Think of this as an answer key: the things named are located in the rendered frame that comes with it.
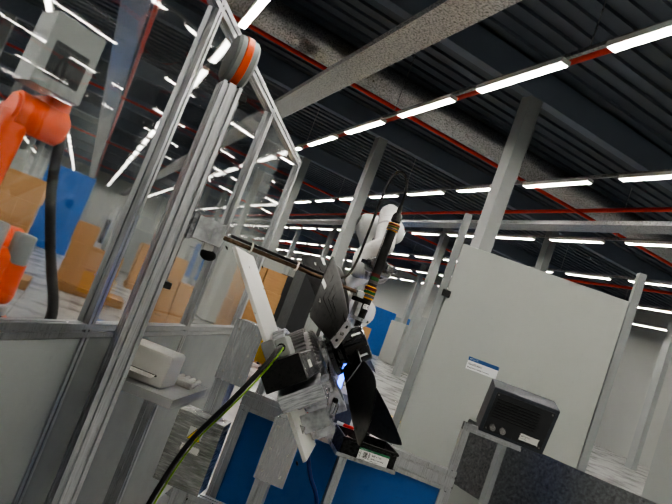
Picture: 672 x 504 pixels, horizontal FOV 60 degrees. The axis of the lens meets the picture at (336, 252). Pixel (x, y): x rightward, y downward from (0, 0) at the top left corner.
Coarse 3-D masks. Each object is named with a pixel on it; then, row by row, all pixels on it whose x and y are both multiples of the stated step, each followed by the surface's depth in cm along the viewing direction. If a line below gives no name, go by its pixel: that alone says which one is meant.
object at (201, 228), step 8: (200, 216) 170; (192, 224) 170; (200, 224) 170; (208, 224) 171; (216, 224) 172; (192, 232) 171; (200, 232) 170; (208, 232) 172; (216, 232) 173; (224, 232) 174; (200, 240) 171; (208, 240) 172; (216, 240) 173
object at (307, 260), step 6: (306, 258) 202; (312, 258) 204; (318, 258) 207; (324, 258) 210; (306, 264) 200; (312, 264) 203; (318, 264) 205; (318, 270) 203; (324, 270) 205; (312, 276) 200; (312, 282) 199; (318, 282) 200; (342, 282) 209; (312, 288) 198; (348, 300) 205; (348, 306) 203; (348, 312) 201
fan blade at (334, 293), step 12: (324, 276) 169; (336, 276) 177; (336, 288) 177; (324, 300) 170; (336, 300) 177; (312, 312) 164; (324, 312) 172; (336, 312) 178; (324, 324) 174; (336, 324) 180
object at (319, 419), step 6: (324, 408) 186; (306, 414) 186; (312, 414) 186; (318, 414) 186; (324, 414) 185; (306, 420) 186; (312, 420) 185; (318, 420) 185; (324, 420) 185; (330, 420) 186; (306, 426) 185; (312, 426) 185; (318, 426) 185; (324, 426) 184; (306, 432) 185
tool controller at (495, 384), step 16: (496, 384) 228; (496, 400) 225; (512, 400) 224; (528, 400) 223; (544, 400) 228; (480, 416) 231; (496, 416) 225; (512, 416) 224; (528, 416) 223; (544, 416) 222; (496, 432) 226; (512, 432) 225; (528, 432) 224; (544, 432) 223; (528, 448) 225; (544, 448) 224
